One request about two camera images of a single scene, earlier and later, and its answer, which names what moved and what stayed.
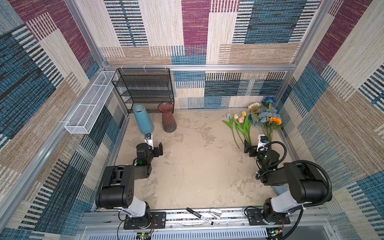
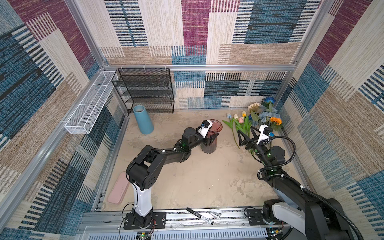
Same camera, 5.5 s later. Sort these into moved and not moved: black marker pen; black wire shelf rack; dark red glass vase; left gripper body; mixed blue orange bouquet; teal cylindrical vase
Moved: dark red glass vase; left gripper body
Not moved: teal cylindrical vase; black marker pen; black wire shelf rack; mixed blue orange bouquet
